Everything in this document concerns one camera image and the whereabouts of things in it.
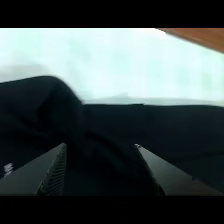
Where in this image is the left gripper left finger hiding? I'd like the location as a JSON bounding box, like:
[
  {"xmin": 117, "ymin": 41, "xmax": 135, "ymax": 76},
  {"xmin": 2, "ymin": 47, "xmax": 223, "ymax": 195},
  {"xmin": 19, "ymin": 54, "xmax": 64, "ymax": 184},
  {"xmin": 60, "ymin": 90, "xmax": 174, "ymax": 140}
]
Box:
[{"xmin": 0, "ymin": 142, "xmax": 68, "ymax": 197}]

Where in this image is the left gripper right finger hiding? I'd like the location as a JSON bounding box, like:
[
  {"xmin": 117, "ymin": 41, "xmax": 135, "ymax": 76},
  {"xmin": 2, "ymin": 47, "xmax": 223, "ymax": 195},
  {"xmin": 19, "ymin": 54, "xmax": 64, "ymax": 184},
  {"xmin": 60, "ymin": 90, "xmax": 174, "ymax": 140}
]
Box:
[{"xmin": 133, "ymin": 143, "xmax": 224, "ymax": 197}]

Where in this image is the black garment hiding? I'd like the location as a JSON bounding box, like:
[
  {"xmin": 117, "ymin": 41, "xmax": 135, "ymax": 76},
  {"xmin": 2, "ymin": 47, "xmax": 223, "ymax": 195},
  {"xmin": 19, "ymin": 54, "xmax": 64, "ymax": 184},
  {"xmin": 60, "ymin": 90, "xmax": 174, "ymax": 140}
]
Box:
[{"xmin": 0, "ymin": 75, "xmax": 224, "ymax": 197}]

